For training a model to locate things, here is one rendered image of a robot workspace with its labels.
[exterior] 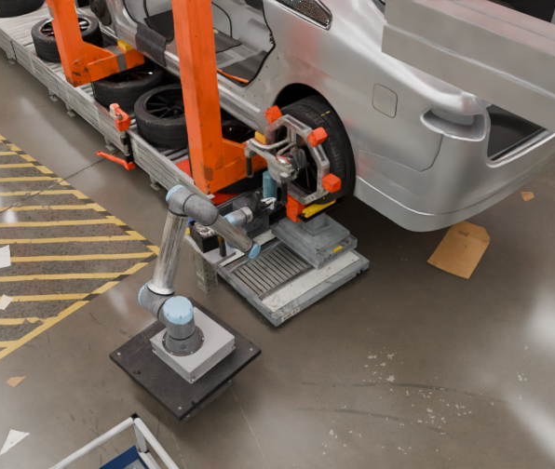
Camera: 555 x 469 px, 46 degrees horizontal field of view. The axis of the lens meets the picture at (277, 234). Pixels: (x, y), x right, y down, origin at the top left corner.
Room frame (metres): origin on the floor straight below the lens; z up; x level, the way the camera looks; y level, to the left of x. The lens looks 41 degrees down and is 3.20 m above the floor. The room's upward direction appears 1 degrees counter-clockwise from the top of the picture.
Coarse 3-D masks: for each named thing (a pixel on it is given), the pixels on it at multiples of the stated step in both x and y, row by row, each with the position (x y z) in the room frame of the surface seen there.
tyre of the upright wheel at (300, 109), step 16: (320, 96) 3.60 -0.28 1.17; (288, 112) 3.52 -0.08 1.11; (304, 112) 3.41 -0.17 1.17; (320, 112) 3.41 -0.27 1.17; (336, 128) 3.32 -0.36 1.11; (336, 144) 3.24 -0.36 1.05; (336, 160) 3.18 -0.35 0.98; (352, 160) 3.24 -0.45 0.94; (336, 176) 3.17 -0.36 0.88; (352, 176) 3.23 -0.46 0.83; (336, 192) 3.18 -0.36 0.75
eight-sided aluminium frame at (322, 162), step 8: (280, 120) 3.44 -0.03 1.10; (288, 120) 3.41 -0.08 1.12; (296, 120) 3.41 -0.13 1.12; (264, 128) 3.57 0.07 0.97; (272, 128) 3.51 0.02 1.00; (296, 128) 3.33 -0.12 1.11; (304, 128) 3.34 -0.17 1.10; (264, 136) 3.57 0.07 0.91; (272, 136) 3.58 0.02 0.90; (304, 136) 3.27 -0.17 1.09; (272, 152) 3.59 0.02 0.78; (312, 152) 3.22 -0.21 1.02; (320, 152) 3.22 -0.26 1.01; (320, 160) 3.18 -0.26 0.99; (328, 160) 3.20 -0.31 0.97; (320, 168) 3.15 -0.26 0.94; (328, 168) 3.18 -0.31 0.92; (320, 176) 3.16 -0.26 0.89; (280, 184) 3.45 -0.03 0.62; (288, 184) 3.45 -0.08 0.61; (320, 184) 3.15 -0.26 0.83; (288, 192) 3.39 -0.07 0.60; (296, 192) 3.39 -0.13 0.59; (304, 192) 3.36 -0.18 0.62; (320, 192) 3.15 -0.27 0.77; (328, 192) 3.19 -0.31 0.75; (304, 200) 3.27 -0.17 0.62; (312, 200) 3.21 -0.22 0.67
